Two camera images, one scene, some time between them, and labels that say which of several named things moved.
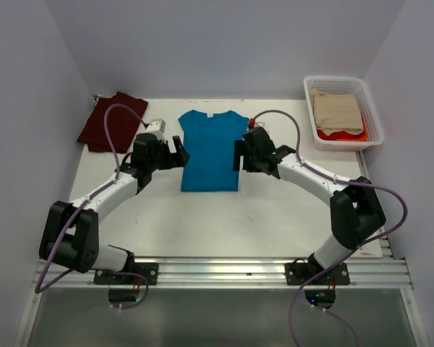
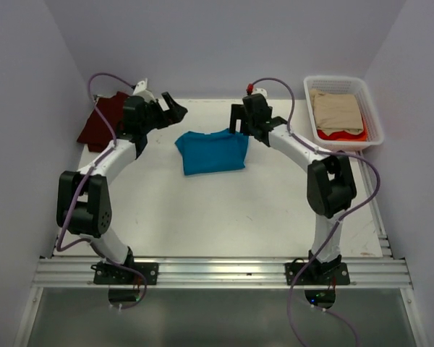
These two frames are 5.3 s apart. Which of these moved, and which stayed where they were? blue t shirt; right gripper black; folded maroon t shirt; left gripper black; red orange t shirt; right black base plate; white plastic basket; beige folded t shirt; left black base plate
Moved: right gripper black; left gripper black; blue t shirt
Stayed: beige folded t shirt; folded maroon t shirt; red orange t shirt; white plastic basket; right black base plate; left black base plate
